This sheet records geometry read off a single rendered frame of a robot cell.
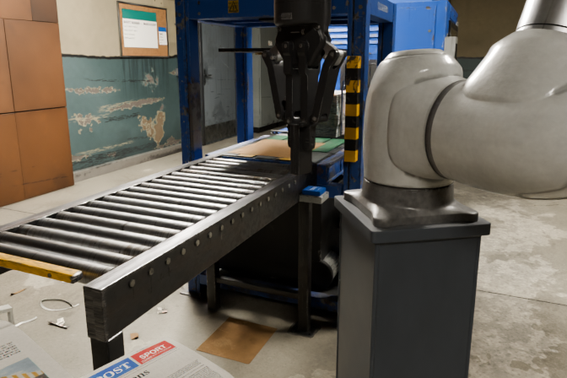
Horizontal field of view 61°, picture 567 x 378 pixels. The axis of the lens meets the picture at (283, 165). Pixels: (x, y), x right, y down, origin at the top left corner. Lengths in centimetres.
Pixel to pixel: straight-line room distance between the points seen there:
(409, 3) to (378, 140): 366
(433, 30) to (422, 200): 362
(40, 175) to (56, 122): 53
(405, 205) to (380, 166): 7
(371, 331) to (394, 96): 38
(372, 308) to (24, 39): 446
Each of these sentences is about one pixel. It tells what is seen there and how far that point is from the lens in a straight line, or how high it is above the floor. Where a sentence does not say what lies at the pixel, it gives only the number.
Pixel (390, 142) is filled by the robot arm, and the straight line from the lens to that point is 77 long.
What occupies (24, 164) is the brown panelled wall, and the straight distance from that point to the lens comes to 496.
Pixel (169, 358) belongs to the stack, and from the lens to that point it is 78.
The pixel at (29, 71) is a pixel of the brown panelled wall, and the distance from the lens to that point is 497.
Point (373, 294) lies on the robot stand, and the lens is 81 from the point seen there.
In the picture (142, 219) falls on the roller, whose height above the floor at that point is 79.
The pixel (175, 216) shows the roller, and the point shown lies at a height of 79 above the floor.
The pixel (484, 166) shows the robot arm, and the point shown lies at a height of 112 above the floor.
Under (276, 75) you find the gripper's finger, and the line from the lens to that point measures 67.
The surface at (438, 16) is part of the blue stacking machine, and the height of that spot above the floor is 162.
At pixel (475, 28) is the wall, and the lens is 951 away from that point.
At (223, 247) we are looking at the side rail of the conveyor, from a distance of 146.
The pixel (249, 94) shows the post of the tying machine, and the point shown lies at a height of 105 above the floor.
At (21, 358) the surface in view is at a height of 106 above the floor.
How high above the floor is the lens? 126
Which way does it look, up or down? 12 degrees down
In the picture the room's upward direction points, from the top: straight up
